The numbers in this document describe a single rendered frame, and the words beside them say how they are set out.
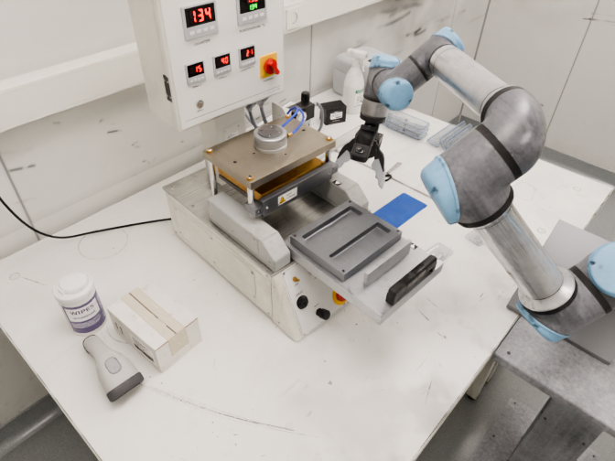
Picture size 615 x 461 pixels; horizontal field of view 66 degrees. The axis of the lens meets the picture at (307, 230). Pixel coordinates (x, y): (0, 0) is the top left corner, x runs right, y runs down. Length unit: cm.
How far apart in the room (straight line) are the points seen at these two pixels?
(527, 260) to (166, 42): 84
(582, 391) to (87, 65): 144
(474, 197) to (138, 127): 110
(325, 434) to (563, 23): 276
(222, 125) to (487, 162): 69
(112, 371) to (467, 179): 81
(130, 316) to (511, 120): 89
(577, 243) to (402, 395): 59
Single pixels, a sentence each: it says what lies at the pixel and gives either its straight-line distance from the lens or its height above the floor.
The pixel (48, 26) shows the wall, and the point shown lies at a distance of 143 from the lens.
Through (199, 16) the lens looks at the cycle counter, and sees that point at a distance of 110.
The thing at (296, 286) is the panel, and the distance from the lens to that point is 113.
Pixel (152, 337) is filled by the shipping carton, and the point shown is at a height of 84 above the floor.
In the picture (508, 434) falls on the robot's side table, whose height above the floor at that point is 1.
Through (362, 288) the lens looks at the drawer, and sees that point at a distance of 101.
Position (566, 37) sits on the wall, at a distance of 332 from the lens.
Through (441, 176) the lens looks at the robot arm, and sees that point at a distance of 85.
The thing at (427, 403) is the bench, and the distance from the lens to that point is 114.
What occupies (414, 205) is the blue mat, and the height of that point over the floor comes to 75.
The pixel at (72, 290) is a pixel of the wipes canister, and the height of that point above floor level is 90.
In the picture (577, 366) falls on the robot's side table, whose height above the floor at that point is 75.
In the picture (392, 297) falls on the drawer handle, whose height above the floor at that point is 99.
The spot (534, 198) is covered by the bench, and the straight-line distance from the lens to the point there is 179.
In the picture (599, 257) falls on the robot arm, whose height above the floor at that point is 105.
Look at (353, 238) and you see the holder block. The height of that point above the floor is 100.
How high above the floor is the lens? 172
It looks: 41 degrees down
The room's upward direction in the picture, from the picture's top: 2 degrees clockwise
